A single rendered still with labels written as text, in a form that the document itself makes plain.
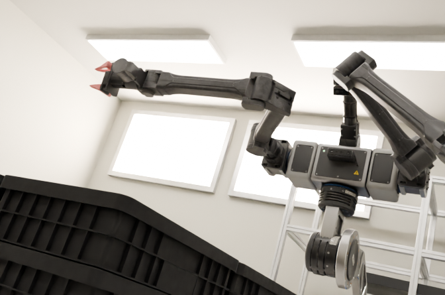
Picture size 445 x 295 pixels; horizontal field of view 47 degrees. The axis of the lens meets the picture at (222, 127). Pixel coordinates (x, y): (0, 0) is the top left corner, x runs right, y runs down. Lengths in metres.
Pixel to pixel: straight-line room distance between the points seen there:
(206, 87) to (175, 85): 0.11
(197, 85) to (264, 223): 2.97
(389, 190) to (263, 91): 0.61
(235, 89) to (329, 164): 0.55
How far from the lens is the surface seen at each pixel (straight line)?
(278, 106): 1.48
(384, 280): 3.23
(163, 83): 1.62
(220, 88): 1.52
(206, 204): 4.70
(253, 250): 4.40
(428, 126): 1.33
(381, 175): 1.84
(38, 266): 0.83
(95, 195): 0.80
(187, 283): 0.93
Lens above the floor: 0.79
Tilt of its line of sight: 21 degrees up
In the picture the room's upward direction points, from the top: 17 degrees clockwise
